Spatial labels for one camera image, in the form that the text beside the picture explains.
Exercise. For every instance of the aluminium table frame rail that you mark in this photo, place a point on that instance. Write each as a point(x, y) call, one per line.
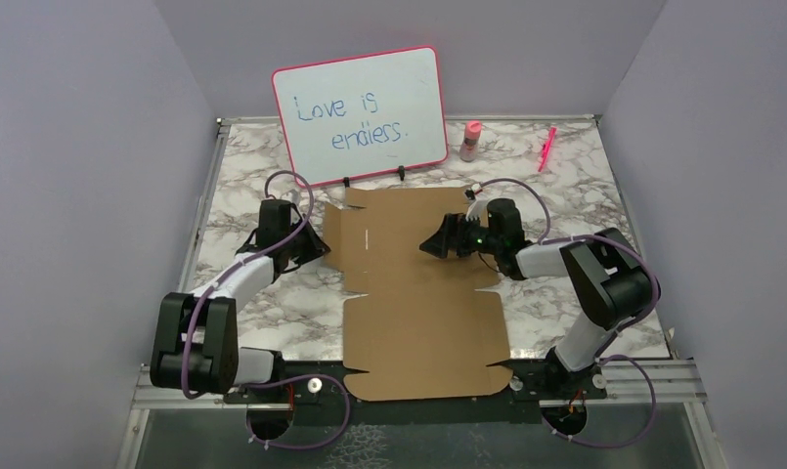
point(654, 415)

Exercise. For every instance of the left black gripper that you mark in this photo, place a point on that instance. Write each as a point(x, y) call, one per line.
point(317, 246)

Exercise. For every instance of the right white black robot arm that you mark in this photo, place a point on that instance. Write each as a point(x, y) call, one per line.
point(613, 287)

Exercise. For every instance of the pink-framed whiteboard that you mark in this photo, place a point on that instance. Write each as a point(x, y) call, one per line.
point(364, 116)

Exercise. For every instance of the pink-capped spray bottle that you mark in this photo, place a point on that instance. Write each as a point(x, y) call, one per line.
point(469, 145)

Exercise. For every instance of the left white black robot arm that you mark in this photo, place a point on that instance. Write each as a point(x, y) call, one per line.
point(196, 348)

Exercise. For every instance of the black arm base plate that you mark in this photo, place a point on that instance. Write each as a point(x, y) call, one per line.
point(518, 403)

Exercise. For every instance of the pink marker pen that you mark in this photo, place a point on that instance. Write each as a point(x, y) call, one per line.
point(546, 149)

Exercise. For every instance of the brown cardboard box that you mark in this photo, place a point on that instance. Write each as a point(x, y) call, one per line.
point(415, 326)

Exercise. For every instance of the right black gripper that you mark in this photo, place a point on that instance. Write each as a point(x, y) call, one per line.
point(448, 235)

